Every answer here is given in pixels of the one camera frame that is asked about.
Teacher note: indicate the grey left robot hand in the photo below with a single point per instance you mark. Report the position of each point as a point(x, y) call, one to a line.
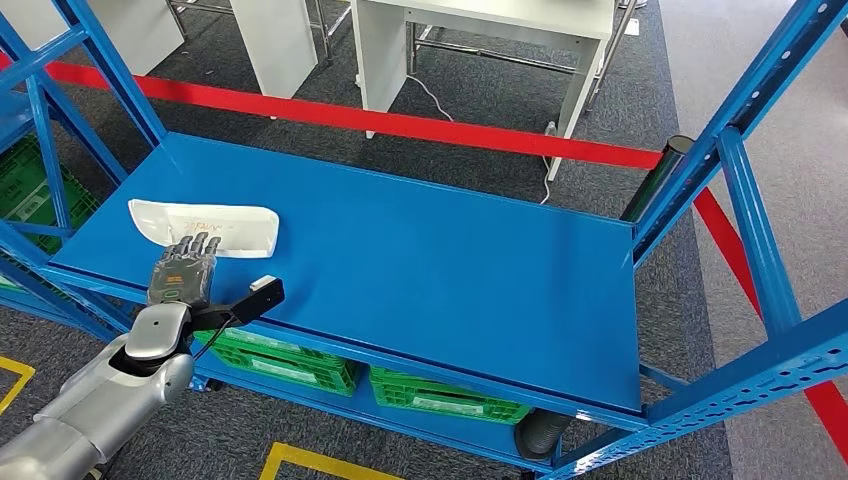
point(180, 278)

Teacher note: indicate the blue steel shelf rack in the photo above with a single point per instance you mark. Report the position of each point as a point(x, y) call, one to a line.
point(430, 278)
point(13, 119)

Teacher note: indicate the white desk panel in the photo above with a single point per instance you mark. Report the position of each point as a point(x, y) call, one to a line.
point(139, 30)
point(275, 46)

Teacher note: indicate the red barrier belt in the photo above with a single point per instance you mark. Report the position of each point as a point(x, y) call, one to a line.
point(397, 126)

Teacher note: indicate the white plastic shell part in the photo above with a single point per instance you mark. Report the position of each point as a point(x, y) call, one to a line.
point(245, 228)

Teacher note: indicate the green plastic crate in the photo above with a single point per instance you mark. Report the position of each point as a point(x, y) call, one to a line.
point(450, 401)
point(298, 354)
point(26, 192)
point(291, 378)

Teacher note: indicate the white desk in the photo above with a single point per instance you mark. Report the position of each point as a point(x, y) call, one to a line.
point(381, 53)

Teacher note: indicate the yellow floor tape square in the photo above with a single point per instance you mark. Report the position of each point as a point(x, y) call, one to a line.
point(23, 378)

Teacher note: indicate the steel tube frame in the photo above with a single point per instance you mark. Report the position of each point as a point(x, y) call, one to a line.
point(503, 55)

